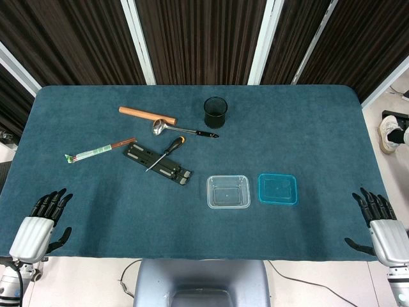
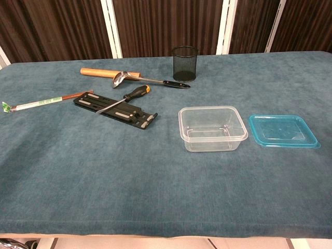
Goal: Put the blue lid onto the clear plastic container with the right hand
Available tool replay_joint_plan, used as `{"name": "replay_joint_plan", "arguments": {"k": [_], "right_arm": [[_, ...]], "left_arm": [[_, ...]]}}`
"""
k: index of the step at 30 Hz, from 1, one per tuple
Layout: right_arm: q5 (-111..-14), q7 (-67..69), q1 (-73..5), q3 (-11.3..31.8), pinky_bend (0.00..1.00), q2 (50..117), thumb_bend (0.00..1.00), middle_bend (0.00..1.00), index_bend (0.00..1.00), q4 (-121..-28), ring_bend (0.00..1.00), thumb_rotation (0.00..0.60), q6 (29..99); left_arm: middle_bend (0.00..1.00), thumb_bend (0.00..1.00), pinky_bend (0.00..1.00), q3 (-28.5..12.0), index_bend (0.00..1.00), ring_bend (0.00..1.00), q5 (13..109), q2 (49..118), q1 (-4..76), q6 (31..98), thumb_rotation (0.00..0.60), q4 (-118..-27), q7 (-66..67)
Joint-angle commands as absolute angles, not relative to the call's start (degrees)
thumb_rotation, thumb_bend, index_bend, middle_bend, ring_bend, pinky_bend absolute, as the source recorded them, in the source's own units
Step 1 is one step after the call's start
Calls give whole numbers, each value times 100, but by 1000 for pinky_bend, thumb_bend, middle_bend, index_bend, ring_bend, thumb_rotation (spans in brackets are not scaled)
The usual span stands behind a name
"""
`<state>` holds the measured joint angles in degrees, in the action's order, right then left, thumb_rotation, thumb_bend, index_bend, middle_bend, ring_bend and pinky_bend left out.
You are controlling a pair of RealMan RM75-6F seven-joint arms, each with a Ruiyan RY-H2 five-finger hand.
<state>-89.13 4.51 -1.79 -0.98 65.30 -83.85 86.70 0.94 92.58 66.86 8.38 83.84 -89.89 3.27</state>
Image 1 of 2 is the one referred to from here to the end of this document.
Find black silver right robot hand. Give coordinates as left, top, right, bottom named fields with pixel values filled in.
left=344, top=187, right=409, bottom=266

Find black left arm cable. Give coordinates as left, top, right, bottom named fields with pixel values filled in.
left=11, top=260, right=26, bottom=300

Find blue table cloth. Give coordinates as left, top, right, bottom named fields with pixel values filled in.
left=0, top=84, right=392, bottom=262

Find wooden rolling pin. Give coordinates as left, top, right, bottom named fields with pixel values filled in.
left=118, top=106, right=178, bottom=126

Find black floor cable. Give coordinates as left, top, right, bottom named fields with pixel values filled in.
left=118, top=258, right=143, bottom=298
left=267, top=260, right=359, bottom=303

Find brown screen panel white frame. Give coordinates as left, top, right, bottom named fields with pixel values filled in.
left=0, top=41, right=42, bottom=135
left=127, top=0, right=275, bottom=86
left=255, top=0, right=338, bottom=86
left=0, top=0, right=157, bottom=93
left=292, top=0, right=409, bottom=108

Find black mesh pen cup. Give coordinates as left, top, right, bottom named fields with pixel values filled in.
left=203, top=97, right=229, bottom=127

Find clear plastic container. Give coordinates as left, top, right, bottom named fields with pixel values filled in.
left=206, top=174, right=251, bottom=210

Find black floor stand base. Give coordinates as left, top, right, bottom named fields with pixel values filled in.
left=382, top=109, right=409, bottom=129

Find black flat mounting plate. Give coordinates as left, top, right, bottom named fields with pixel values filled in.
left=122, top=141, right=194, bottom=186

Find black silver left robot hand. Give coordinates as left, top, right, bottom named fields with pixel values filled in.
left=8, top=187, right=73, bottom=265

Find blue plastic lid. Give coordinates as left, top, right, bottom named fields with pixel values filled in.
left=257, top=173, right=298, bottom=206

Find grey robot torso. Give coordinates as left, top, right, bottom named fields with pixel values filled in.
left=132, top=258, right=272, bottom=307

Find metal spoon black handle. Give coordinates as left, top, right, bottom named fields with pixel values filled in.
left=151, top=118, right=220, bottom=139

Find white sneaker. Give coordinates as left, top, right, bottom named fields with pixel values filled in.
left=378, top=115, right=400, bottom=155

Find chopsticks in paper wrapper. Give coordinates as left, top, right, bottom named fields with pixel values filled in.
left=65, top=138, right=137, bottom=164

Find black orange screwdriver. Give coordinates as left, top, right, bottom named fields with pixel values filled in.
left=145, top=136, right=186, bottom=173

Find person leg black sock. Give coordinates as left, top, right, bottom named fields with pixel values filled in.
left=385, top=125, right=409, bottom=145

